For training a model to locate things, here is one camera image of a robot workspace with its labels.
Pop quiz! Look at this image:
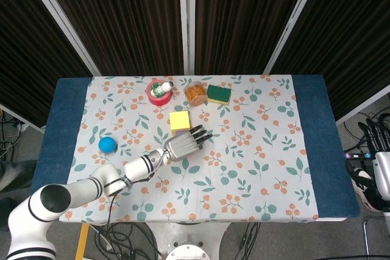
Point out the grey metal pole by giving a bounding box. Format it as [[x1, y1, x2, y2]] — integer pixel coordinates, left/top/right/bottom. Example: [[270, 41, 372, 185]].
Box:
[[362, 219, 371, 260]]

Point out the yellow floor strip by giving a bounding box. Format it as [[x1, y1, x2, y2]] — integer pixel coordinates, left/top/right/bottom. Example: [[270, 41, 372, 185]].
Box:
[[74, 222, 90, 260]]

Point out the white bottle green label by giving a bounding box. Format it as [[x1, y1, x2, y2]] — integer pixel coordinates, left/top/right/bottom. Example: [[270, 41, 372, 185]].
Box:
[[151, 81, 174, 97]]

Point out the red tape roll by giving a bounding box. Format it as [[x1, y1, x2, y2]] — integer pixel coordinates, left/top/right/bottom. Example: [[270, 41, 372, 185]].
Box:
[[146, 79, 173, 107]]

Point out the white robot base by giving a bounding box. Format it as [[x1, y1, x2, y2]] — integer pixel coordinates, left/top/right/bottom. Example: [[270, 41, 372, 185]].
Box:
[[145, 222, 233, 260]]

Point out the black floor cable bundle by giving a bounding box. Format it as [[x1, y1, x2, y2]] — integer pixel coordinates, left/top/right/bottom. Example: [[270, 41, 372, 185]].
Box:
[[90, 222, 164, 260], [344, 109, 390, 151], [0, 110, 28, 162]]

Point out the black power strip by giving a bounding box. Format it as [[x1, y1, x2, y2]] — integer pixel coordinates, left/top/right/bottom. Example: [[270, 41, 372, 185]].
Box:
[[344, 152, 374, 161]]

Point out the large yellow cube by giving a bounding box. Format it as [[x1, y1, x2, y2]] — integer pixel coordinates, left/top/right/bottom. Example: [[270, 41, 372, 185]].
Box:
[[169, 111, 192, 136]]

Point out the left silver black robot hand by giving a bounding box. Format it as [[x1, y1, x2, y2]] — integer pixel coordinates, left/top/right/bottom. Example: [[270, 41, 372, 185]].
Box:
[[163, 124, 214, 161]]

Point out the white and black shoe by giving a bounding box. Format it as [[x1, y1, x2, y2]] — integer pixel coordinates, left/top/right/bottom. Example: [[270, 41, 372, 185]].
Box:
[[353, 168, 381, 211]]

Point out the dark corrugated partition panel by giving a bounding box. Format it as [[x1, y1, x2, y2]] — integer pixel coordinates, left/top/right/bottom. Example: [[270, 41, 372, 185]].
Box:
[[178, 0, 319, 76], [19, 0, 196, 77], [0, 0, 101, 133], [263, 0, 390, 126]]

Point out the jar of orange snacks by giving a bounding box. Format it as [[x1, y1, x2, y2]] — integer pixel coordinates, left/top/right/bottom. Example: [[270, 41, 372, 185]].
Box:
[[183, 80, 208, 107]]

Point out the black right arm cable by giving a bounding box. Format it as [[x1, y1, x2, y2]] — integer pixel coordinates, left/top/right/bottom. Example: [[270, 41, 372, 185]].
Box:
[[239, 222, 261, 260]]

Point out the blue ball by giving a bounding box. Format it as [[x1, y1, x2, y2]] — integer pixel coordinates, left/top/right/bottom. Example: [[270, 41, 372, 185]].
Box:
[[98, 136, 118, 153]]

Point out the green and yellow sponge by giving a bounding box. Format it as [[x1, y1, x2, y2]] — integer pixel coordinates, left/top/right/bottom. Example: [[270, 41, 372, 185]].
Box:
[[207, 84, 232, 105]]

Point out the blue table cover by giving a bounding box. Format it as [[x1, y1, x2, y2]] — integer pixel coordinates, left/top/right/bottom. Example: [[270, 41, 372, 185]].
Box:
[[30, 76, 362, 223]]

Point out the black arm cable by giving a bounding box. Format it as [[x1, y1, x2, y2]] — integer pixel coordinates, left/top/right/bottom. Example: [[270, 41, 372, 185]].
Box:
[[103, 171, 156, 260], [239, 222, 261, 260]]

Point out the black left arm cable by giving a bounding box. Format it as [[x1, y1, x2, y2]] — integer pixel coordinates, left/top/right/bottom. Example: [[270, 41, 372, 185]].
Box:
[[103, 171, 156, 260]]

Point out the floral fruit print tablecloth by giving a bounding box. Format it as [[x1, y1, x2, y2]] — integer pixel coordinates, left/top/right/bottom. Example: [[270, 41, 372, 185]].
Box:
[[57, 74, 332, 223]]

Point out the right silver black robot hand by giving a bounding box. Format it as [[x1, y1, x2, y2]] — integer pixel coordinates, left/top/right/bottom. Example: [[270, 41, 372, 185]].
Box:
[[346, 118, 390, 203]]

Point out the dark trouser leg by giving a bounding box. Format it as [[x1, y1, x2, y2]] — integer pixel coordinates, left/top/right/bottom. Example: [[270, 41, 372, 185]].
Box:
[[364, 185, 389, 211]]

